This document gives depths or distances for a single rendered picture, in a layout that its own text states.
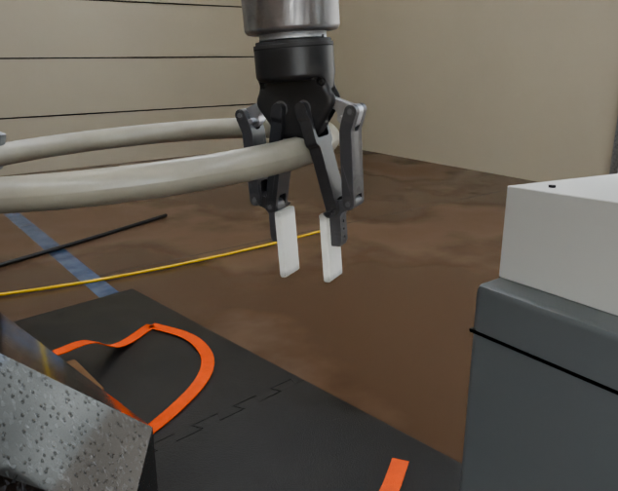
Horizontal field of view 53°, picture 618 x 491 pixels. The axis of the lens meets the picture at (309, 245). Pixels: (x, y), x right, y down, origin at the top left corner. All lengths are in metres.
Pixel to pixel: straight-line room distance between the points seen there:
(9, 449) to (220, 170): 0.34
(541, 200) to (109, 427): 0.55
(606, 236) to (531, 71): 4.95
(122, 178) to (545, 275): 0.46
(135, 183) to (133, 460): 0.39
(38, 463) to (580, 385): 0.55
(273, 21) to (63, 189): 0.23
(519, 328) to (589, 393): 0.10
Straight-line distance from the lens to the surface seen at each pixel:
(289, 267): 0.65
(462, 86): 6.04
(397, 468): 1.73
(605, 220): 0.69
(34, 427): 0.71
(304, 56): 0.58
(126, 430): 0.80
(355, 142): 0.59
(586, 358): 0.69
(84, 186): 0.52
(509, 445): 0.80
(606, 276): 0.70
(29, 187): 0.53
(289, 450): 1.79
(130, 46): 6.43
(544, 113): 5.55
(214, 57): 6.82
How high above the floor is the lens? 1.06
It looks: 17 degrees down
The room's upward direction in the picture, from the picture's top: straight up
